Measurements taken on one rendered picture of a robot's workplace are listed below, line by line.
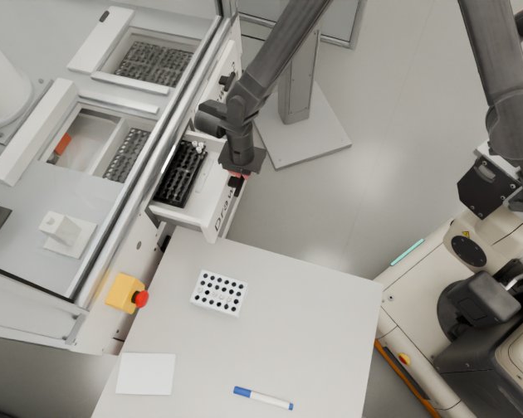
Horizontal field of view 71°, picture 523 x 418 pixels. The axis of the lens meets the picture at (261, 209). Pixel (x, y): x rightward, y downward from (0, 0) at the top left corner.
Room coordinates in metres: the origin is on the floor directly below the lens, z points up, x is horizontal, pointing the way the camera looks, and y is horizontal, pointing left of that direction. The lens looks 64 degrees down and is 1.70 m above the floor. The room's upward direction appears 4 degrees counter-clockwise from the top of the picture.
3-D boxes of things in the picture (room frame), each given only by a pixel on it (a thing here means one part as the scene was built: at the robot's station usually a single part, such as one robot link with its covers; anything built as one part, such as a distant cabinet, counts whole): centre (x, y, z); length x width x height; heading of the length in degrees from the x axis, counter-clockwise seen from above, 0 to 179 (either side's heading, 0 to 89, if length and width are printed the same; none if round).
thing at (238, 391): (-0.02, 0.02, 0.77); 0.14 x 0.02 x 0.02; 72
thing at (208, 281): (0.22, 0.12, 0.78); 0.12 x 0.08 x 0.04; 69
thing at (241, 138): (0.49, 0.04, 1.07); 0.07 x 0.06 x 0.07; 58
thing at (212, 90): (0.82, 0.10, 0.87); 0.29 x 0.02 x 0.11; 159
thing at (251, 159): (0.49, 0.04, 1.01); 0.10 x 0.07 x 0.07; 69
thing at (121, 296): (0.21, 0.32, 0.88); 0.07 x 0.05 x 0.07; 159
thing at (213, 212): (0.47, 0.08, 0.87); 0.29 x 0.02 x 0.11; 159
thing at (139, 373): (0.04, 0.29, 0.77); 0.13 x 0.09 x 0.02; 85
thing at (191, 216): (0.55, 0.28, 0.86); 0.40 x 0.26 x 0.06; 69
